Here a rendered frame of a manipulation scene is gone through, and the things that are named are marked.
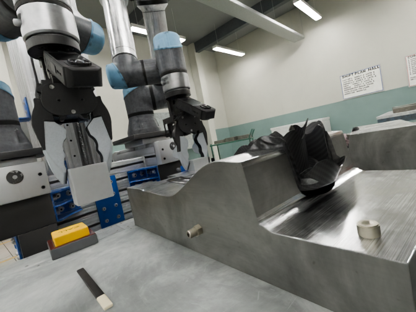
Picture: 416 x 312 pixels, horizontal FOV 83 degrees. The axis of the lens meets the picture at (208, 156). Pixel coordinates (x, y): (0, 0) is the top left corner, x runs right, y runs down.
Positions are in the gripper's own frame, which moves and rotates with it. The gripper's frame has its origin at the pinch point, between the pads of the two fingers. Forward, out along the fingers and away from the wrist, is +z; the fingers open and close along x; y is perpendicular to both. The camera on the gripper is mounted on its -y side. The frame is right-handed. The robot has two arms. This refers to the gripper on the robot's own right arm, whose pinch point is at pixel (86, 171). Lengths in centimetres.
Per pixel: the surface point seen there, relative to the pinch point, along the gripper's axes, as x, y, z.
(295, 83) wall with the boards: -700, 350, -119
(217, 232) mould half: -10.0, -16.5, 10.8
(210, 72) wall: -615, 632, -252
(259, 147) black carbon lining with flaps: -16.5, -20.3, 1.2
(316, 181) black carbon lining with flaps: -20.2, -25.0, 6.6
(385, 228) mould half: -14.6, -33.3, 9.0
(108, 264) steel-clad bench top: 0.1, -0.3, 15.1
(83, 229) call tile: 0.5, 13.4, 11.8
